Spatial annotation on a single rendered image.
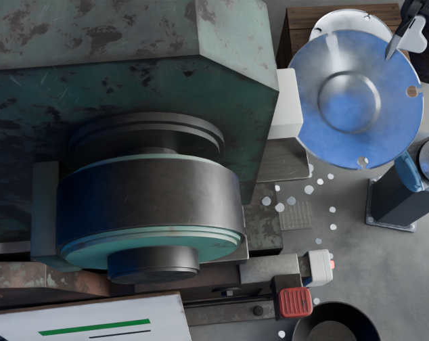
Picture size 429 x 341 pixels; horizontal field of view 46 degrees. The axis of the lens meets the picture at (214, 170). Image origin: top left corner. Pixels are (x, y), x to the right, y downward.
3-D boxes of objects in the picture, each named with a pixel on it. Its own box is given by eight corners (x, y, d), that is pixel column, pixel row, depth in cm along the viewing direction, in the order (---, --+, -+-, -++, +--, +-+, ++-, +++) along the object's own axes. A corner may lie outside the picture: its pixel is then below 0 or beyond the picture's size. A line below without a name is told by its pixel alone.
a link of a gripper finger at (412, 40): (409, 74, 88) (440, 25, 84) (379, 58, 89) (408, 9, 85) (409, 72, 91) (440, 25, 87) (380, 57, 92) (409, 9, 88)
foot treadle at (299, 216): (306, 203, 178) (309, 199, 173) (311, 231, 175) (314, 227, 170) (141, 217, 176) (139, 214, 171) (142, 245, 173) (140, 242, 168)
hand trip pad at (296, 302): (303, 289, 112) (309, 285, 105) (307, 317, 110) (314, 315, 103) (272, 292, 112) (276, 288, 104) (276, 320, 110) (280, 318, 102)
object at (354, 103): (303, 174, 113) (302, 175, 113) (267, 49, 106) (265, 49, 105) (438, 162, 95) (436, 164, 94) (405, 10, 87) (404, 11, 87)
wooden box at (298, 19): (369, 55, 211) (398, 2, 179) (384, 139, 199) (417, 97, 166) (275, 59, 210) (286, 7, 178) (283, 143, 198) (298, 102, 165)
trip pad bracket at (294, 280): (288, 282, 129) (301, 271, 110) (294, 321, 125) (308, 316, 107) (265, 284, 128) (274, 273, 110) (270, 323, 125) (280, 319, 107)
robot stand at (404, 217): (417, 186, 192) (474, 140, 150) (414, 233, 186) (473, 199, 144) (368, 178, 193) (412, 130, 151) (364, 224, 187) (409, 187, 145)
